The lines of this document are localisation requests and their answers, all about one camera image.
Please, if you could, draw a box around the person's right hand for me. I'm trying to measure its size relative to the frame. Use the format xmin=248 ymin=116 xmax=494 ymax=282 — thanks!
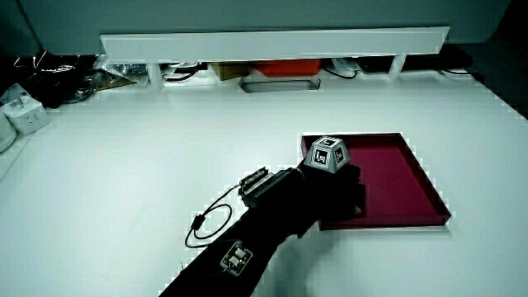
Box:
xmin=297 ymin=135 xmax=367 ymax=227

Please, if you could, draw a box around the dark red square plate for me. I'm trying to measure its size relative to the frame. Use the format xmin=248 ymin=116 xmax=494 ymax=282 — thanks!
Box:
xmin=300 ymin=132 xmax=452 ymax=232

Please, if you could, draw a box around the grey flat tray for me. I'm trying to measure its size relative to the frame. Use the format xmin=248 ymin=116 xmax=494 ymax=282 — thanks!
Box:
xmin=238 ymin=78 xmax=323 ymax=94

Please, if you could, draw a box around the small clear plastic bag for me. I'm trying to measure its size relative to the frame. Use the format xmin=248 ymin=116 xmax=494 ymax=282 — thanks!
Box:
xmin=331 ymin=57 xmax=363 ymax=76

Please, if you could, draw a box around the orange box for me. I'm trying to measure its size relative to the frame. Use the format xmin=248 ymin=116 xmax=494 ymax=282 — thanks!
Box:
xmin=252 ymin=59 xmax=323 ymax=78

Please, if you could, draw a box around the brown cardboard box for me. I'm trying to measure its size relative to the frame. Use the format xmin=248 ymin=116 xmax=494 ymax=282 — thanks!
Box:
xmin=210 ymin=62 xmax=252 ymax=82

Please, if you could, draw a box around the white long shelf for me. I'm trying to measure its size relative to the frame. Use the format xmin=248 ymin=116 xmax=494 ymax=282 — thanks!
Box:
xmin=99 ymin=26 xmax=451 ymax=90

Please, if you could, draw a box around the black crumpled bag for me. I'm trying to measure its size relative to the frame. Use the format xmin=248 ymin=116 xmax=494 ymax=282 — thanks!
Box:
xmin=11 ymin=50 xmax=100 ymax=109

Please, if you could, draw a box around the white cube power socket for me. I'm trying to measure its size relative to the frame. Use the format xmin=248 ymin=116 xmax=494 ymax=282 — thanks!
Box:
xmin=1 ymin=95 xmax=52 ymax=136

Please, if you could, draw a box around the white rounded device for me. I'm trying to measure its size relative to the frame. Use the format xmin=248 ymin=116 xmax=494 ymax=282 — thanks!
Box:
xmin=0 ymin=111 xmax=18 ymax=153

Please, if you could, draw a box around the black glove cable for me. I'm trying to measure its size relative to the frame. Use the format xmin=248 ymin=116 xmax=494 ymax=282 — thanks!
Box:
xmin=184 ymin=183 xmax=243 ymax=250

